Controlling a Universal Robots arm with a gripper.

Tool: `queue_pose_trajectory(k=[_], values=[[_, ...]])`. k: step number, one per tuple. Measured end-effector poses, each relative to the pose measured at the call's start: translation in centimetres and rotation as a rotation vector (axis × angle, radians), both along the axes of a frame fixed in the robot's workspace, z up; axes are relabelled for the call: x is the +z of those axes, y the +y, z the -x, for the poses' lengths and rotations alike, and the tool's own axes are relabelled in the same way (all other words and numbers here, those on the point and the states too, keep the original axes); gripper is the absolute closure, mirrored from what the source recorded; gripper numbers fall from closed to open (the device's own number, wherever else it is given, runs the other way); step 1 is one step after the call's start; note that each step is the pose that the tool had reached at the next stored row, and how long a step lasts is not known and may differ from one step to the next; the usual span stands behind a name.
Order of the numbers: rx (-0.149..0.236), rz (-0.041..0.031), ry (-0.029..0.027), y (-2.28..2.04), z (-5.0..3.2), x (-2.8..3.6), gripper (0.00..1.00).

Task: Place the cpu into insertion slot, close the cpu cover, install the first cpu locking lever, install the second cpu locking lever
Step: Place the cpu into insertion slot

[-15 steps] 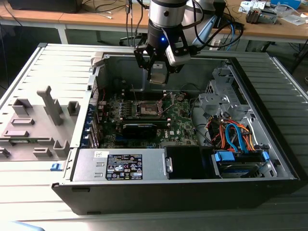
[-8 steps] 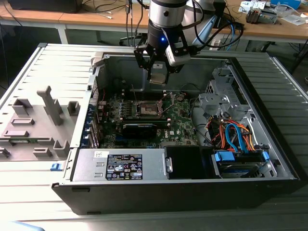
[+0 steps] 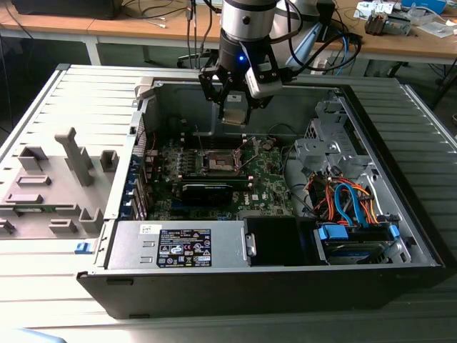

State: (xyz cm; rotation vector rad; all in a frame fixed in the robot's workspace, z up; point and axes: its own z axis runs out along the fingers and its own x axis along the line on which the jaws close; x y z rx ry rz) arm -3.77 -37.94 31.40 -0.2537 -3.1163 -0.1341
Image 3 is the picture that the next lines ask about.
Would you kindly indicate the grey metal drive unit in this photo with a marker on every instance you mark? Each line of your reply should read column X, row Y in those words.
column 399, row 25

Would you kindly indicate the blue cardboard box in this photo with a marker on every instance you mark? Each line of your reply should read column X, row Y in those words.
column 425, row 5

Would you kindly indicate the black upright box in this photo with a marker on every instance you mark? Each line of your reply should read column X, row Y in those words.
column 325, row 21

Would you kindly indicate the wooden desk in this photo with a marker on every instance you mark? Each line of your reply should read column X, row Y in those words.
column 53, row 25
column 392, row 46

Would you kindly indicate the hard disk in blue carrier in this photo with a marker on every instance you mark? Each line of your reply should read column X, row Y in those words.
column 333, row 234

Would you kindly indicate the grey parts rack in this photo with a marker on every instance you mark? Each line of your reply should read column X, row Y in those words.
column 53, row 171

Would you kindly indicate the round coin battery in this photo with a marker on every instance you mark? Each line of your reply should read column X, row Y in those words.
column 268, row 145

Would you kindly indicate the CPU socket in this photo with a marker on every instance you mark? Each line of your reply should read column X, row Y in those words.
column 218, row 162

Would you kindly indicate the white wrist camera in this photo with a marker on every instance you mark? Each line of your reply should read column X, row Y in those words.
column 264, row 84

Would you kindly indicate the black plastic duct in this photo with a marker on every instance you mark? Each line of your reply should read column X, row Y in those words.
column 275, row 243

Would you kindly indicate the open black PC case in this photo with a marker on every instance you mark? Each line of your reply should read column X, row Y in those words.
column 250, row 293

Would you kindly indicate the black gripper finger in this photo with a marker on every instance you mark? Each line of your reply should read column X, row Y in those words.
column 214, row 80
column 258, row 101

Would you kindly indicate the metal locking lever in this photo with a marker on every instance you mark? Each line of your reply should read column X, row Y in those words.
column 252, row 155
column 199, row 137

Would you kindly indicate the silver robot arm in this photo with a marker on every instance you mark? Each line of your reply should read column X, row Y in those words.
column 246, row 21

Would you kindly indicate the black flat equipment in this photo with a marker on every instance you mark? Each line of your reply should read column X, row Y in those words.
column 64, row 9

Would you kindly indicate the clear plastic bag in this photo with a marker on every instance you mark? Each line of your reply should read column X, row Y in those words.
column 437, row 29

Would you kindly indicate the green RAM stick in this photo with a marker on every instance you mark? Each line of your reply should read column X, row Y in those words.
column 32, row 210

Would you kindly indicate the black graphics card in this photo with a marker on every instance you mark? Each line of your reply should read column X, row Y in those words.
column 207, row 194

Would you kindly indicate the blue plastic clip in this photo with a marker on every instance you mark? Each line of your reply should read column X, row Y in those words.
column 83, row 248

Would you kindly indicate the grey power supply unit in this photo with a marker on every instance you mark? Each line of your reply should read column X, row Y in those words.
column 125, row 246

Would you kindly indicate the dark finned heatsink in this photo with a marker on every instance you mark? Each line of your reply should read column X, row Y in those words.
column 375, row 23

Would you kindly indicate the metal drive cage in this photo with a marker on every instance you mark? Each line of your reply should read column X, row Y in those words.
column 321, row 150

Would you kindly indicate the white power adapter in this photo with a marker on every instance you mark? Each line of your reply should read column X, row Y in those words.
column 317, row 64

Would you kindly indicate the pale blue rounded object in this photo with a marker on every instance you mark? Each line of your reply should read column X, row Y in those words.
column 21, row 337

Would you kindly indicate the green motherboard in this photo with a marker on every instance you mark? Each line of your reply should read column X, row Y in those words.
column 264, row 178

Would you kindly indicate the silver CPU plate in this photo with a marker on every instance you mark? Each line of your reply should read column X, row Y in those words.
column 233, row 116

